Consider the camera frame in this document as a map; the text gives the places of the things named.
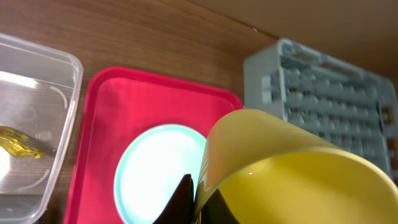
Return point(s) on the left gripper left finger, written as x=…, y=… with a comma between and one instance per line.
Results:
x=179, y=209

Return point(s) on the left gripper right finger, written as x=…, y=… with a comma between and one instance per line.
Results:
x=216, y=211

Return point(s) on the yellow plastic cup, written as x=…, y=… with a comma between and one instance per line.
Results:
x=270, y=171

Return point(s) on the yellow wrapper strip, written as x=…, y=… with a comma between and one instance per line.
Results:
x=18, y=144

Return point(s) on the grey dishwasher rack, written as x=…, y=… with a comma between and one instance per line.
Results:
x=351, y=107

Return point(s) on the large light blue plate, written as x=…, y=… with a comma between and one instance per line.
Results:
x=151, y=168

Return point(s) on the red serving tray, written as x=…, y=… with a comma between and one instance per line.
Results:
x=120, y=104

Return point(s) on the clear plastic bin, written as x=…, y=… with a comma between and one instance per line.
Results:
x=40, y=89

